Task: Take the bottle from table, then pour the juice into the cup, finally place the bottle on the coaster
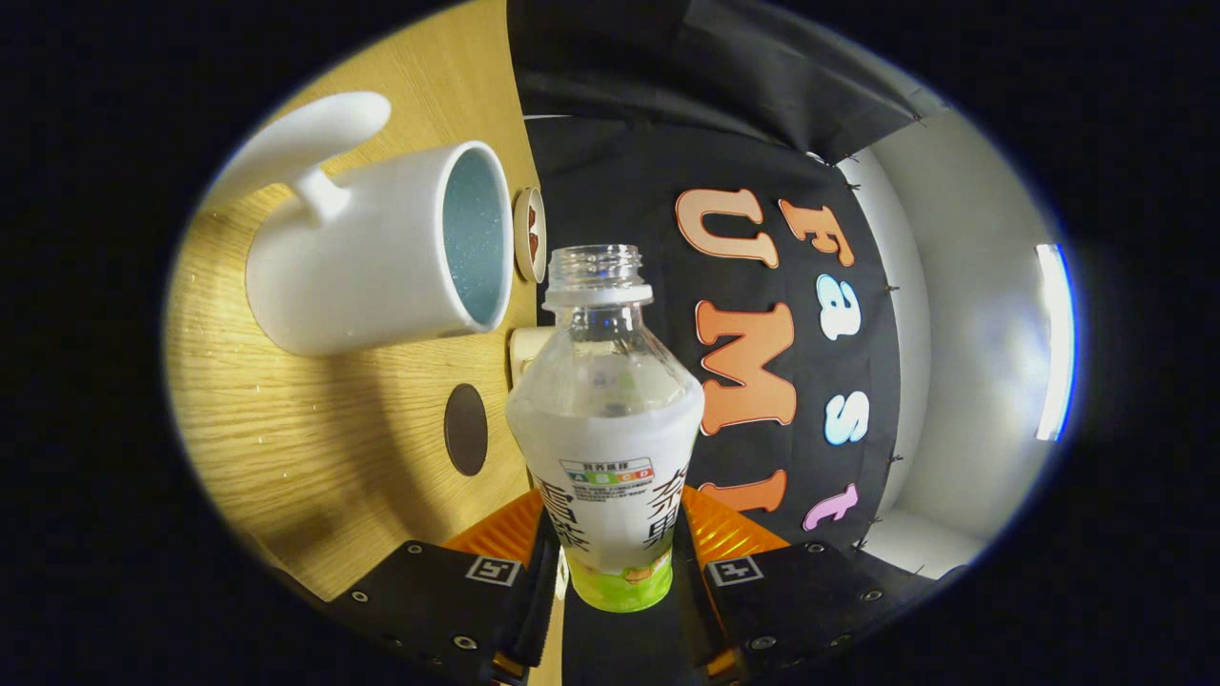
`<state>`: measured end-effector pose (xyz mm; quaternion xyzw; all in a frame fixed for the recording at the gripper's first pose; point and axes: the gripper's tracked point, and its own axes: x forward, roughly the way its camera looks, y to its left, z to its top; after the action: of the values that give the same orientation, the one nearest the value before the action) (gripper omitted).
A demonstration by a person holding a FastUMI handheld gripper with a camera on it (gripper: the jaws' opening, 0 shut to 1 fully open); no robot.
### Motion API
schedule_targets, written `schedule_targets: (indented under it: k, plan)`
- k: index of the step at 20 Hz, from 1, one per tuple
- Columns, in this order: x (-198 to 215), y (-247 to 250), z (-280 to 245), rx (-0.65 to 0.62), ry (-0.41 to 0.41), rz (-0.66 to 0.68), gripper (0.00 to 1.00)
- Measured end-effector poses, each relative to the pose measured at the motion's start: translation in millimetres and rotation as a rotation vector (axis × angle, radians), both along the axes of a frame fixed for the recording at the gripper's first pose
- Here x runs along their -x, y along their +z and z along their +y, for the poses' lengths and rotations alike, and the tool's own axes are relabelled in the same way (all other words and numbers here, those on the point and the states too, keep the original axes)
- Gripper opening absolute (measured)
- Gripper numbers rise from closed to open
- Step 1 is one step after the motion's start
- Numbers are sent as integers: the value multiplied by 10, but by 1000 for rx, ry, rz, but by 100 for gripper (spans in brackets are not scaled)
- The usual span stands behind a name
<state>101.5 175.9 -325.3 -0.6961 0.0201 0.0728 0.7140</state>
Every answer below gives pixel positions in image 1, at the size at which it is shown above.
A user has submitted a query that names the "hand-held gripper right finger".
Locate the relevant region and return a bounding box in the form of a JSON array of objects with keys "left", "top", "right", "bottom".
[{"left": 672, "top": 484, "right": 906, "bottom": 679}]

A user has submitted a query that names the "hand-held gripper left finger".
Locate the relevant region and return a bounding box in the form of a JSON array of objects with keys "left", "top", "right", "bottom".
[{"left": 329, "top": 488, "right": 563, "bottom": 682}]

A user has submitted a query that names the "dark brown round coaster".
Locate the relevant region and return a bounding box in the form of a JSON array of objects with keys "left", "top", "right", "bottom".
[{"left": 444, "top": 384, "right": 489, "bottom": 477}]

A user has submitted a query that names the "clear juice bottle white label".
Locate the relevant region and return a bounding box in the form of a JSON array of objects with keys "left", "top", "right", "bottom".
[{"left": 505, "top": 244, "right": 706, "bottom": 614}]

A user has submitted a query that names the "white cup blue inside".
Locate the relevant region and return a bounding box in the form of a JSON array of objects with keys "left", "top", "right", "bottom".
[{"left": 205, "top": 91, "right": 516, "bottom": 358}]

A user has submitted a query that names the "white toaster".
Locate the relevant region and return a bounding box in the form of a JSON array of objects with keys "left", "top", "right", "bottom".
[{"left": 509, "top": 327, "right": 556, "bottom": 392}]

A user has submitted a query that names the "wooden table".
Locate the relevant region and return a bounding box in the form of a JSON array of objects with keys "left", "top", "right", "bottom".
[{"left": 164, "top": 0, "right": 565, "bottom": 686}]

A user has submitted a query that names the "small white plate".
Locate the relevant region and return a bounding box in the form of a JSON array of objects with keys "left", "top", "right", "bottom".
[{"left": 513, "top": 187, "right": 548, "bottom": 285}]

